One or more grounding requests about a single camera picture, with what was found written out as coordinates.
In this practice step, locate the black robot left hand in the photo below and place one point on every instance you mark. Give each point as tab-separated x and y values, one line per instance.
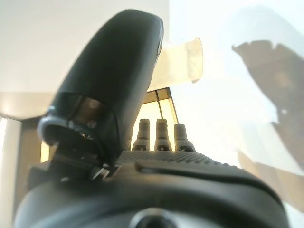
114	71

